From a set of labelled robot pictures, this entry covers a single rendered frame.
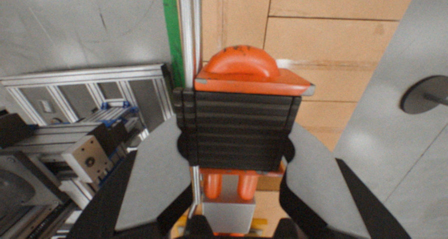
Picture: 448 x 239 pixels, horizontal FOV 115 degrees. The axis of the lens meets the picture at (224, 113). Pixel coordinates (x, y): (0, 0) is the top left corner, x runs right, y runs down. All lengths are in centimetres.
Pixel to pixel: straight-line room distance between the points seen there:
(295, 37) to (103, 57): 148
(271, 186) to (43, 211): 85
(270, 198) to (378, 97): 175
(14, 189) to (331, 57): 126
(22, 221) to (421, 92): 275
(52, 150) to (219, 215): 59
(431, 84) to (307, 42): 162
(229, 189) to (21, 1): 195
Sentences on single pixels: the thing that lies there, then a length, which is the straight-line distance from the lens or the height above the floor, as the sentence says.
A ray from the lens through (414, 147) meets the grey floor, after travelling 286.
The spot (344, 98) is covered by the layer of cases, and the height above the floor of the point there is 54.
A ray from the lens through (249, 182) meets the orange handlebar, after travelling 17.
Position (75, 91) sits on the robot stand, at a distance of 168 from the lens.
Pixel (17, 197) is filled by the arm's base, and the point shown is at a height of 107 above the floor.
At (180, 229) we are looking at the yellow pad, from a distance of 58.
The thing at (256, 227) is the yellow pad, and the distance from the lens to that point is 57.
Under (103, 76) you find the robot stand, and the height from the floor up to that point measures 23.
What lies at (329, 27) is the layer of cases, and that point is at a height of 54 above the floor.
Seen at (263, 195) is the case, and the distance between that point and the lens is 46.
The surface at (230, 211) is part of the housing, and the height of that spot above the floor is 122.
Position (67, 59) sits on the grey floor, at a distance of 189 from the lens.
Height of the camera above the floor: 131
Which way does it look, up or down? 61 degrees down
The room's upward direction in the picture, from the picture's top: 180 degrees counter-clockwise
